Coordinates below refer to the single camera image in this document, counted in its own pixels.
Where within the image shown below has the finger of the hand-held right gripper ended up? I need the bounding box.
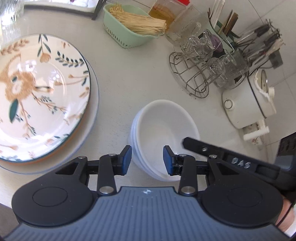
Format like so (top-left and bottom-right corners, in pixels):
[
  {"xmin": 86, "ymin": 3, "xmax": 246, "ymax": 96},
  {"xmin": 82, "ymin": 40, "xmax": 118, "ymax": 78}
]
[{"xmin": 182, "ymin": 137, "xmax": 282, "ymax": 184}]

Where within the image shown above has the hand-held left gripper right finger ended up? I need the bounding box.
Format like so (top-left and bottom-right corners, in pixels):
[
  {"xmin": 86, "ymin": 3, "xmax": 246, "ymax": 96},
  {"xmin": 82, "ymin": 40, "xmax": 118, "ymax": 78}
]
[{"xmin": 162, "ymin": 145, "xmax": 241, "ymax": 196}]

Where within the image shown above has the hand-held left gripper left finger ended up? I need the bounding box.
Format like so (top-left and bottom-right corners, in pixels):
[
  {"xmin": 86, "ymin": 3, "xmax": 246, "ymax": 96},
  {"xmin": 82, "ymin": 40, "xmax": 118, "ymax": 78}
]
[{"xmin": 55, "ymin": 145, "xmax": 133, "ymax": 196}]

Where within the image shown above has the floral rabbit print plate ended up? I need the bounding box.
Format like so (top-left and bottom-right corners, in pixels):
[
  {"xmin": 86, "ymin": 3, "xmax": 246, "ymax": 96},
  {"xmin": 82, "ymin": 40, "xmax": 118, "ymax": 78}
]
[{"xmin": 0, "ymin": 34, "xmax": 91, "ymax": 165}]

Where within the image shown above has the person's right forearm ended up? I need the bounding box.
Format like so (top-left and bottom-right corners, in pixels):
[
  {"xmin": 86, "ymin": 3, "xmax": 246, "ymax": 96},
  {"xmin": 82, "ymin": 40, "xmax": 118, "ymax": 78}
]
[{"xmin": 275, "ymin": 199, "xmax": 296, "ymax": 238}]

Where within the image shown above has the small white floral cup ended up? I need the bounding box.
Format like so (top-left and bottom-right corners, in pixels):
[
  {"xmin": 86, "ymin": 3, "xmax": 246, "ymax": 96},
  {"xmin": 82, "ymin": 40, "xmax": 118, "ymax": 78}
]
[{"xmin": 242, "ymin": 120, "xmax": 270, "ymax": 146}]

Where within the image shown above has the white electric cooker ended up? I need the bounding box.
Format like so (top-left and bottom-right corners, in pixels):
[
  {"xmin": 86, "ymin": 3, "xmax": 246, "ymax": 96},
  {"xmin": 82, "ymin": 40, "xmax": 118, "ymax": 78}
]
[{"xmin": 221, "ymin": 69, "xmax": 277, "ymax": 129}]

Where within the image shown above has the clear glass cup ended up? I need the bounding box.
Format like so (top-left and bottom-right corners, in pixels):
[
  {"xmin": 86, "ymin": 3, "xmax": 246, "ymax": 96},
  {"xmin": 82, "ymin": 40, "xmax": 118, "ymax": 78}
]
[
  {"xmin": 208, "ymin": 53, "xmax": 249, "ymax": 88},
  {"xmin": 182, "ymin": 29, "xmax": 215, "ymax": 61}
]

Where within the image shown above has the large white leaf plate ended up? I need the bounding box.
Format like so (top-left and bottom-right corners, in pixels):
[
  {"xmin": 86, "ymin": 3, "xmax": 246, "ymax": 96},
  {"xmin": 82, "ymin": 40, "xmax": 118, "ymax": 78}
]
[{"xmin": 0, "ymin": 57, "xmax": 100, "ymax": 174}]

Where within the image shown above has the clear glass mug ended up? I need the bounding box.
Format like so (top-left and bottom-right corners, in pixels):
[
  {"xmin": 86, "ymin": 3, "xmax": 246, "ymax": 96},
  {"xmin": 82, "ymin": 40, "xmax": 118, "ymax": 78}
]
[{"xmin": 165, "ymin": 11, "xmax": 209, "ymax": 47}]

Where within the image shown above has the row of hanging kitchen utensils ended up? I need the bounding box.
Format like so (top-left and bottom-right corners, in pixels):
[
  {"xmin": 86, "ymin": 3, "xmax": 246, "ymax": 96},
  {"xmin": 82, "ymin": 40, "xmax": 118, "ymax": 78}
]
[{"xmin": 235, "ymin": 20, "xmax": 284, "ymax": 69}]

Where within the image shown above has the green plastic basket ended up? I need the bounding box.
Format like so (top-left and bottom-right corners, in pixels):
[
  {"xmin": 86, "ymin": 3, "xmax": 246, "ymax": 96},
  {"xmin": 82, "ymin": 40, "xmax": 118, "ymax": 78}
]
[{"xmin": 103, "ymin": 3, "xmax": 166, "ymax": 49}]

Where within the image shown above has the bundle of dried noodles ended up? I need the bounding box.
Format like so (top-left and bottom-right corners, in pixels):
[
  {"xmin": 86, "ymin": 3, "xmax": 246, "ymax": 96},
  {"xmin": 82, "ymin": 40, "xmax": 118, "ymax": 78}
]
[{"xmin": 108, "ymin": 4, "xmax": 167, "ymax": 36}]

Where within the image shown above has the red lid plastic jar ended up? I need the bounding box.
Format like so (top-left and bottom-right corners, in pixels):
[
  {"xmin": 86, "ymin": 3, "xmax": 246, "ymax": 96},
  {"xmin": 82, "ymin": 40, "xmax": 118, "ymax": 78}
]
[{"xmin": 148, "ymin": 0, "xmax": 193, "ymax": 29}]

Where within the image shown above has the tall textured drinking glass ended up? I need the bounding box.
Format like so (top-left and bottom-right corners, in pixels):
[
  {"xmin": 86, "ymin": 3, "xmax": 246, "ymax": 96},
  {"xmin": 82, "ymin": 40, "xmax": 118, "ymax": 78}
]
[{"xmin": 0, "ymin": 0, "xmax": 25, "ymax": 32}]

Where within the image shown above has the metal wire cup rack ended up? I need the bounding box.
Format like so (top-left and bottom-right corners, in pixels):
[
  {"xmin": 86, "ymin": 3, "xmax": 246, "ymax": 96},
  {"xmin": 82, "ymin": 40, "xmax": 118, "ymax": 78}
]
[{"xmin": 169, "ymin": 51, "xmax": 210, "ymax": 99}]

